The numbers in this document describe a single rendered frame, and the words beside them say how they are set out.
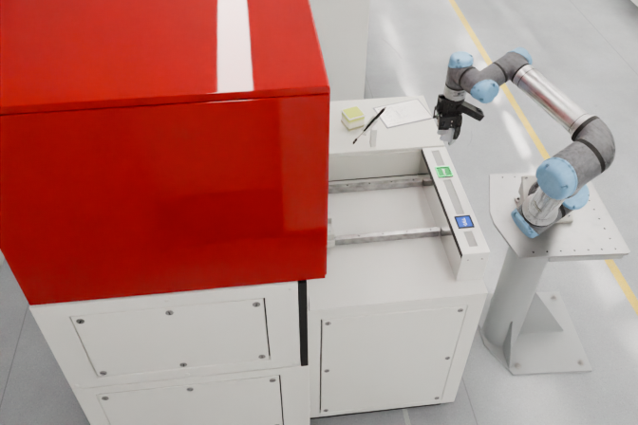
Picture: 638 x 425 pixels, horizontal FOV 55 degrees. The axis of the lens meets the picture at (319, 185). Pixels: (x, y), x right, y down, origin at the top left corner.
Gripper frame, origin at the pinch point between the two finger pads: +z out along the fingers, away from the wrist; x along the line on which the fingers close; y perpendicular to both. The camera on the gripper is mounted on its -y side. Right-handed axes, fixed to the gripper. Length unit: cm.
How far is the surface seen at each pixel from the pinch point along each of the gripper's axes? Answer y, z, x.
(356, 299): 40, 29, 43
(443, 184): 2.5, 14.6, 6.4
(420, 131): 3.8, 14.2, -25.0
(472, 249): 1.7, 14.6, 38.4
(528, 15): -166, 111, -291
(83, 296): 115, -14, 66
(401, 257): 21.8, 28.6, 27.3
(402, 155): 13.1, 17.5, -15.1
